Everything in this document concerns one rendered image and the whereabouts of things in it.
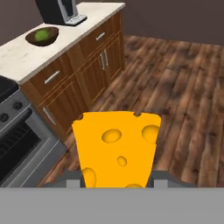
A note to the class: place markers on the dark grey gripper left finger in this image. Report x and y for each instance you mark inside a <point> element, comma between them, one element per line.
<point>72,180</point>

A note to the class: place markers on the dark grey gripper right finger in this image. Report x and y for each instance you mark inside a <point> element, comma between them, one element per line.
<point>162,179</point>

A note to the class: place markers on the yellow cheese wedge with holes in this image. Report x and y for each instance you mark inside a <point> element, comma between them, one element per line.
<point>116,151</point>

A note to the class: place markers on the dark brown salad bowl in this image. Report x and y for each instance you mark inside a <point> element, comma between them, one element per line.
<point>42,35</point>

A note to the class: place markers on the grey oven with black door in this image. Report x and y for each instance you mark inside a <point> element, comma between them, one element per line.
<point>20,143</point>

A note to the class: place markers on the wooden cupboard door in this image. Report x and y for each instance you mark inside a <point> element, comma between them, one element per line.
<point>114,58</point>
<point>61,110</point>
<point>92,76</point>

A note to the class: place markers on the black oven knob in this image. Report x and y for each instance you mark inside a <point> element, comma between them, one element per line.
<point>3,117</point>
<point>17,105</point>

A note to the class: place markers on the wooden drawer front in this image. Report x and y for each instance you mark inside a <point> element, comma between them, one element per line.
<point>52,76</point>
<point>99,35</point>

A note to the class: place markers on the black coffee machine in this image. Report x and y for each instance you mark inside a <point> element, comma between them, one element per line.
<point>58,11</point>

